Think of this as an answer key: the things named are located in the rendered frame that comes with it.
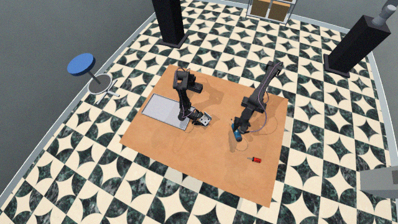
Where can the blue electric screwdriver barrel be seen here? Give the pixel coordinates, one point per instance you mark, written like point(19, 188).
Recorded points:
point(236, 133)

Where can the red screwdriver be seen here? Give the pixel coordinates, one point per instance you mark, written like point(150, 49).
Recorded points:
point(256, 160)

